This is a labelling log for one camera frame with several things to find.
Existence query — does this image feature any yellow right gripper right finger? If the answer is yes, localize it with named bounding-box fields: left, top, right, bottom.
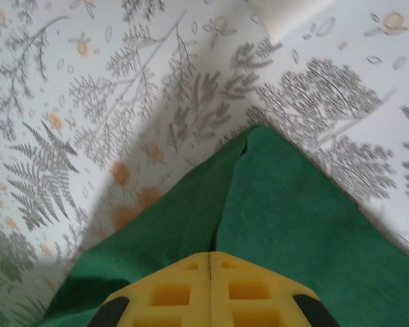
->
left=210, top=251, right=342, bottom=327

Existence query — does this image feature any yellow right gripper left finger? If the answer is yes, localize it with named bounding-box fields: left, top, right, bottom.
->
left=87, top=251, right=211, bottom=327

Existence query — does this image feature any floral patterned tablecloth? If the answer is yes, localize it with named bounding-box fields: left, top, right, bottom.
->
left=0, top=0, right=409, bottom=327

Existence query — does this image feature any dark green t-shirt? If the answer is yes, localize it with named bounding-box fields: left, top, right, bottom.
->
left=29, top=124, right=409, bottom=327

